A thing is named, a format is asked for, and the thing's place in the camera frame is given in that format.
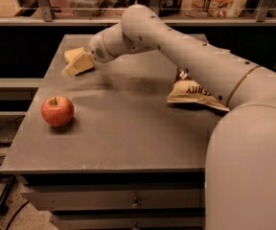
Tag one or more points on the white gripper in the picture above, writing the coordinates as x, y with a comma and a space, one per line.
96, 49

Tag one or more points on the yellow sponge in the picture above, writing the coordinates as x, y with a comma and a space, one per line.
69, 55

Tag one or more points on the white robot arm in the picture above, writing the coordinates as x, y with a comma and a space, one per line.
240, 174

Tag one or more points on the red apple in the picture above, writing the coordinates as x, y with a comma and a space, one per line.
57, 111

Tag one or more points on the grey power adapter box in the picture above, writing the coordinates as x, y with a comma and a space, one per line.
7, 133

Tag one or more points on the sea salt chips bag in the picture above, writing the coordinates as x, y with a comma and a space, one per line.
187, 90

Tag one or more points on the grey drawer cabinet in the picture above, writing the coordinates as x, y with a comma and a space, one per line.
124, 141

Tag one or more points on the upper drawer metal knob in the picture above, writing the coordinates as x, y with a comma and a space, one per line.
136, 203

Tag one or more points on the printed snack bag on shelf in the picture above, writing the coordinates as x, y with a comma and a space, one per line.
215, 8

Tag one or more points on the grey metal shelf rail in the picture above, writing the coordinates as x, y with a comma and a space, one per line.
256, 13

